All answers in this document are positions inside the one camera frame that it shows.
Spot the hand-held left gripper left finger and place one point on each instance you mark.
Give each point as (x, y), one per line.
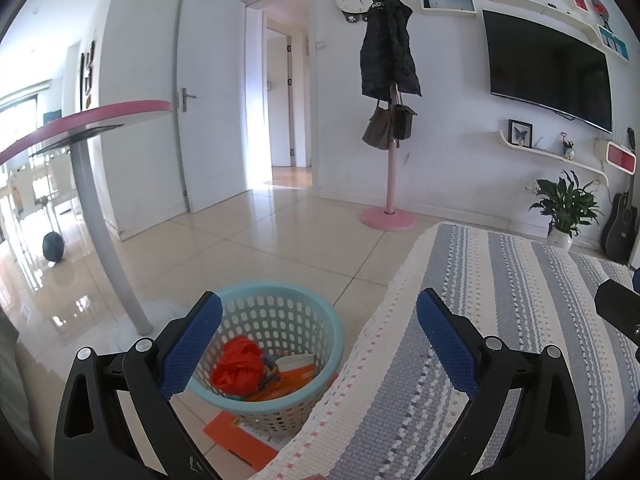
(192, 340)

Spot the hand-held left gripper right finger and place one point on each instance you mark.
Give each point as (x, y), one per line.
(445, 340)

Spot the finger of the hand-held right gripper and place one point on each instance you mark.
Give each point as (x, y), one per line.
(617, 302)

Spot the orange plastic bag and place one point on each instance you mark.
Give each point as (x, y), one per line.
(237, 365)

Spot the light blue plastic basket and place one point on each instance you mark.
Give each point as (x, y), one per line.
(280, 288)

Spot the orange paper box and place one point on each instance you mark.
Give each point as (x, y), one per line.
(295, 380)

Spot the black acoustic guitar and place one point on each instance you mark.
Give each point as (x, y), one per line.
(620, 230)

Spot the striped woven blanket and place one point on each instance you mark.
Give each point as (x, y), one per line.
(500, 280)

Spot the blue yellow wrapper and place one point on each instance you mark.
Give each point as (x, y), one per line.
(270, 367)

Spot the orange paper sheet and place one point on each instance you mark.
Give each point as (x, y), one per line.
(225, 430)

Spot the green potted plant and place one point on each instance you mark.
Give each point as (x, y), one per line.
(565, 200)

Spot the pink-edged side table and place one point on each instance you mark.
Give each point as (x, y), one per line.
(106, 240)

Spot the pink coat rack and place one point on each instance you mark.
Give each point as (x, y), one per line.
(387, 220)

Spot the dark blue ball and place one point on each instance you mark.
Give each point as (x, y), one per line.
(53, 247)

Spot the grey cloth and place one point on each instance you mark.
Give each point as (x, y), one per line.
(12, 385)

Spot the brown handbag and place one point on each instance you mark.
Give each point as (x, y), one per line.
(377, 130)

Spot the black handbag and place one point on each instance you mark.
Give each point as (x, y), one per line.
(402, 122)

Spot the white room door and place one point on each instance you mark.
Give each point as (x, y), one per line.
(215, 110)

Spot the white hallway door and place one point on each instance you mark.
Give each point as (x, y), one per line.
(299, 100)

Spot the red table tennis paddle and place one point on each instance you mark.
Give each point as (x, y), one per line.
(599, 9)

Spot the black coat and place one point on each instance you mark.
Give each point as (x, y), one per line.
(387, 50)

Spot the red and white wall box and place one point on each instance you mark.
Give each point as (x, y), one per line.
(621, 157)

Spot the white curved wall shelf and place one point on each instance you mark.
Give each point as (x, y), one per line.
(550, 157)

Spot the butterfly picture frame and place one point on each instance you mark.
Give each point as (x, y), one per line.
(520, 133)

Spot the wall-mounted black television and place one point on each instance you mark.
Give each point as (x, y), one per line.
(545, 70)

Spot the teal wall box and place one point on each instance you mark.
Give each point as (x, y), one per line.
(614, 44)

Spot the dark wall picture frames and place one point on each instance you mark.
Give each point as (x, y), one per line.
(89, 75)

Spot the red wall cube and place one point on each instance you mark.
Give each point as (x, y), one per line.
(580, 2)

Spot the blue wall shelf box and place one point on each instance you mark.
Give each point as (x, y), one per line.
(447, 1)

